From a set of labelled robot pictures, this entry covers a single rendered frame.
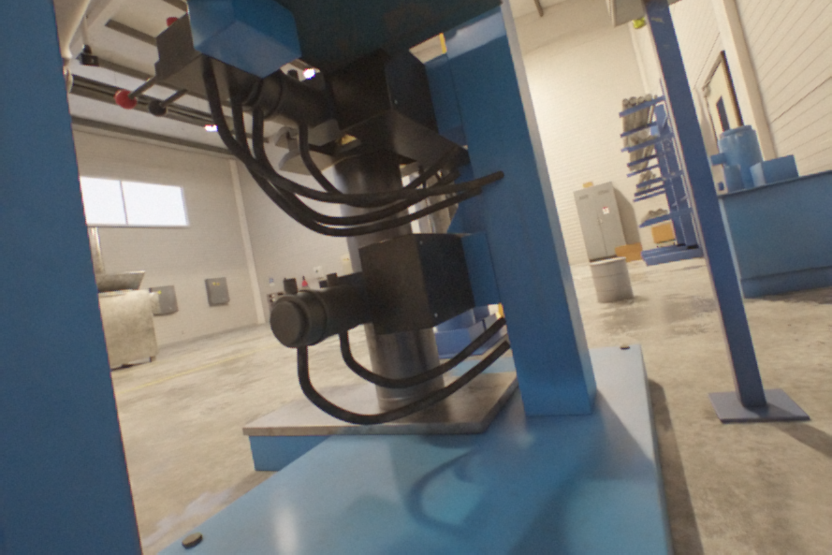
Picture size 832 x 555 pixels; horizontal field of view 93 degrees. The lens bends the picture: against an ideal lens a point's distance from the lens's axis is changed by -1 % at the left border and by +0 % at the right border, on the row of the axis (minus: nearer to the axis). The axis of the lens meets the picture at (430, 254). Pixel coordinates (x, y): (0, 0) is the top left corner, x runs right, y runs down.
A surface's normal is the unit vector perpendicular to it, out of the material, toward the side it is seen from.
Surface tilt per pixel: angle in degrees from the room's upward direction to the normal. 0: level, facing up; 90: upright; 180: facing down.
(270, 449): 90
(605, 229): 90
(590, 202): 90
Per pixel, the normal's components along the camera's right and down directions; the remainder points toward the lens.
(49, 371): 0.88, -0.21
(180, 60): -0.44, 0.04
